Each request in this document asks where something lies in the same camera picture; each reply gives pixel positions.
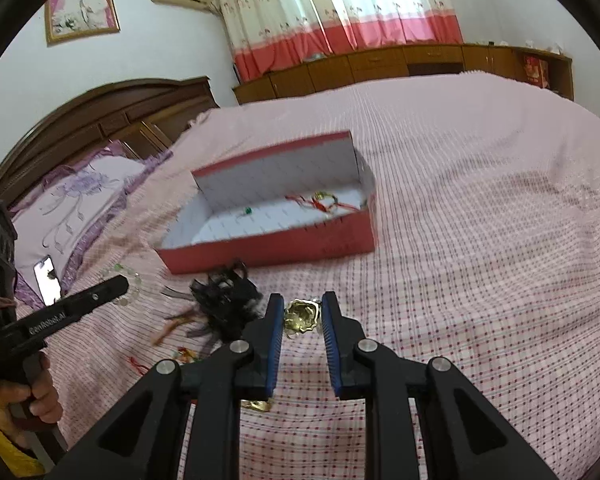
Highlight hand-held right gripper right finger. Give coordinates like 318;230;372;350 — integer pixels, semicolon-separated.
321;291;561;480

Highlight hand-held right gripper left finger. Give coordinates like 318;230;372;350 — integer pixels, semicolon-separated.
45;292;286;480

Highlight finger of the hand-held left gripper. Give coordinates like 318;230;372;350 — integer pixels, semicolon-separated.
62;274;130;319

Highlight pale bead bracelet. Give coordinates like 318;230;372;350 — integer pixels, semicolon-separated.
99;262;143;308

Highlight gold foil ornament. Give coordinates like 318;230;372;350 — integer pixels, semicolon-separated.
285;299;323;337

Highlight black hair accessory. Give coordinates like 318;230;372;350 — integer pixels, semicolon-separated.
189;260;266;343

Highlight red cardboard box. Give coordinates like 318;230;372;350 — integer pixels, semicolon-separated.
154;130;378;275

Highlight person's left hand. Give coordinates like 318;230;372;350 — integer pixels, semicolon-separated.
0;355;63;446

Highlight white smartphone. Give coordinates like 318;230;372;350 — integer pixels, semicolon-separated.
32;255;63;307

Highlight small gold green charm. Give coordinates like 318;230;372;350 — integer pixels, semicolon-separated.
172;345;201;366

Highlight purple floral pillow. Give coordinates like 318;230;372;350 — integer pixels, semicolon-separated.
7;140;173;306

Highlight dark wooden headboard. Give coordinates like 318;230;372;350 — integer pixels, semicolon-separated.
0;76;221;206

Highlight long wooden cabinet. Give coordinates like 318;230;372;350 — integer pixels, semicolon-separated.
231;42;576;106

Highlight cream and red curtain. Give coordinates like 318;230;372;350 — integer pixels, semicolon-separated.
212;0;465;83

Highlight red gift box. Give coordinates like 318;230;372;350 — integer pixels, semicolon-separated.
522;55;551;88

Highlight brown tassel cord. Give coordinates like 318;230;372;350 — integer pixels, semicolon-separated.
152;305;206;346

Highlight red string bracelet gold charm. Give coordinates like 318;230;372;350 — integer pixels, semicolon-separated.
285;190;366;216

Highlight framed wall photo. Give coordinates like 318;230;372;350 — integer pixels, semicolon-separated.
44;0;121;46

